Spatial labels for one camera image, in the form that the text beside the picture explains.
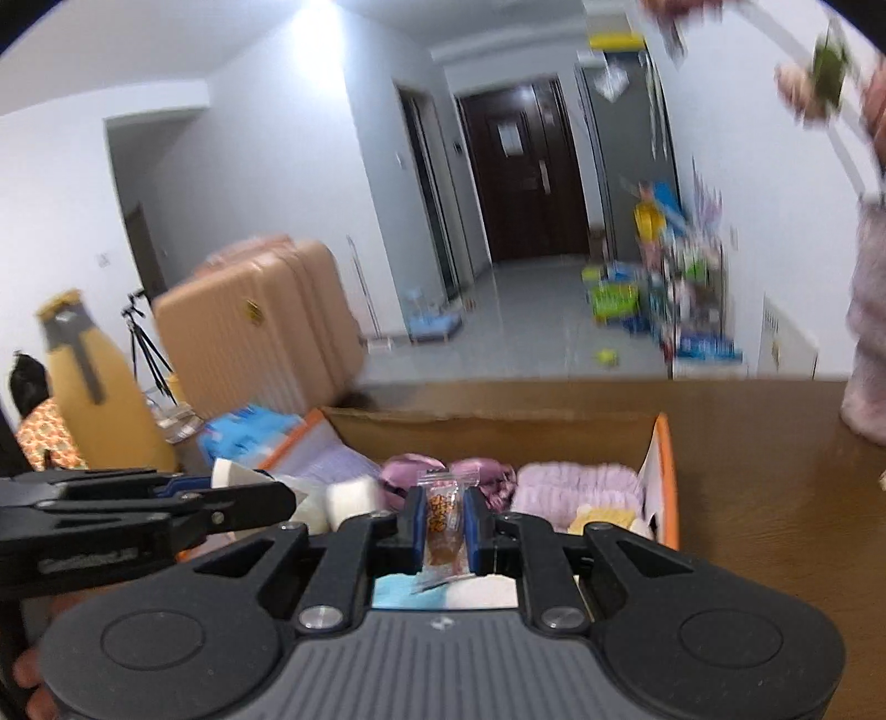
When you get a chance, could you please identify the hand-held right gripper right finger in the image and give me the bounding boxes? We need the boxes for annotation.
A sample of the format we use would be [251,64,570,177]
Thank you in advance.
[462,486,735,636]

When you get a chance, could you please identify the metal storage rack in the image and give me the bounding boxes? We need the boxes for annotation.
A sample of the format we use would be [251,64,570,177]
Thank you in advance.
[651,222,728,362]

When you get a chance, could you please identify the person's left hand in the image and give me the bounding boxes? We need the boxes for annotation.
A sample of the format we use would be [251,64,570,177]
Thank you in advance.
[12,594,85,720]

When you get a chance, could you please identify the bunch of dried roses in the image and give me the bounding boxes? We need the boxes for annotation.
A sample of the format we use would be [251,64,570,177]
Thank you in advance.
[637,0,886,174]

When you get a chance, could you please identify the blue plastic packet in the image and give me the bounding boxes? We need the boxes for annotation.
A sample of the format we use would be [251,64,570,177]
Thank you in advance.
[197,405,306,469]

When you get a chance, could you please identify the black tripod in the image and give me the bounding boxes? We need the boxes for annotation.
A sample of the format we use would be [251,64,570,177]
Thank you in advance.
[121,289,178,403]

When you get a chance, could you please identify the clear plastic wrappers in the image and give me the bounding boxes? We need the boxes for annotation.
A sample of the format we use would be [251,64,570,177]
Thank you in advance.
[148,405,206,445]

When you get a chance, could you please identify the pink ribbed suitcase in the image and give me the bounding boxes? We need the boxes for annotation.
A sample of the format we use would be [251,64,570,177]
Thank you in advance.
[152,235,368,424]

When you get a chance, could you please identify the purple knit cloth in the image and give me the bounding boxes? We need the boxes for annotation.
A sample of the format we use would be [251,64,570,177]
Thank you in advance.
[379,453,517,514]

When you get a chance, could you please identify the white round sponge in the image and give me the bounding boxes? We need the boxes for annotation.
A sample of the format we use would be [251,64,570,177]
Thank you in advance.
[211,457,384,536]

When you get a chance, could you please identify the yellow thermos jug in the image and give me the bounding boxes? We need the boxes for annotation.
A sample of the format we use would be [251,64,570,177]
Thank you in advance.
[36,289,178,472]

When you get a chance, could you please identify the grey refrigerator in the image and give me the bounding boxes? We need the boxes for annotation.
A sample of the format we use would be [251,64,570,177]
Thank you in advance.
[578,52,683,251]

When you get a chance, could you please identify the dark entrance door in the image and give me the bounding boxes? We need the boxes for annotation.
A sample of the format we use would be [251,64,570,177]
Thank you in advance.
[457,78,590,265]

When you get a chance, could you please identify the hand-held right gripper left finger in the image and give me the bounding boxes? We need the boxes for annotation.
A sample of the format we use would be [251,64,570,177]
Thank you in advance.
[159,486,428,636]

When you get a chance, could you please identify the yellow plush toy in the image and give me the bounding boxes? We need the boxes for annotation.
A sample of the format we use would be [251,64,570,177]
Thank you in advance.
[568,504,656,540]

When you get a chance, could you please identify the yellow and black box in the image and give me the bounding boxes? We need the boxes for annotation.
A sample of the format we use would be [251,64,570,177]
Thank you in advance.
[588,31,649,52]

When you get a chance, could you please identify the yellow bag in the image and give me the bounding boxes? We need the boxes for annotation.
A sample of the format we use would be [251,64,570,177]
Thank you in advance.
[633,200,667,244]

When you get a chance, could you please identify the clear candy packet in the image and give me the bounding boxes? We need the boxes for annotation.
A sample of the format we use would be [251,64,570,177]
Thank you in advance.
[414,467,486,597]

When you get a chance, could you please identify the pink textured vase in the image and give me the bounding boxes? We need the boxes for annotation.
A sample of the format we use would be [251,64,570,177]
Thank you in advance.
[839,197,886,446]

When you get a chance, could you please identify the white mop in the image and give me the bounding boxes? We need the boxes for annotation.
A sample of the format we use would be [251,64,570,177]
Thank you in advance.
[346,235,393,354]

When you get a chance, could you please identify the small blue stand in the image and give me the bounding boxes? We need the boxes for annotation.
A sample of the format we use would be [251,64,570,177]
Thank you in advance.
[407,291,464,346]

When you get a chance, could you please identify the blue flat box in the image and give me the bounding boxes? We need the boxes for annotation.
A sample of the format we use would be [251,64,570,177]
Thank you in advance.
[674,332,746,365]

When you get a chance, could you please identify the purple towel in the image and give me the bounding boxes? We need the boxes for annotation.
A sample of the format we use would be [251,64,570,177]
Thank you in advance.
[518,462,645,534]

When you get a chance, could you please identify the cardboard box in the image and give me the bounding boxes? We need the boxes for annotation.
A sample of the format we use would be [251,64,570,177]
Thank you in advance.
[277,405,683,611]

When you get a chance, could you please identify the green printed bag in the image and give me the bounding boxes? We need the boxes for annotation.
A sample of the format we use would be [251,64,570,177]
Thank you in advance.
[587,280,642,323]

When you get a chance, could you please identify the blue plush toy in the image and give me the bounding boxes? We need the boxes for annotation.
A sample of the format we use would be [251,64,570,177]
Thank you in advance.
[374,577,451,611]

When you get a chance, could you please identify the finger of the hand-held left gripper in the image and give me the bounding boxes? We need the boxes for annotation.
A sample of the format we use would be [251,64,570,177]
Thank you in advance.
[166,480,298,548]
[0,469,216,517]

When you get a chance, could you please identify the dark side door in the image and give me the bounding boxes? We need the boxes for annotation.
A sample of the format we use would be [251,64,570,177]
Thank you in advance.
[393,81,462,303]

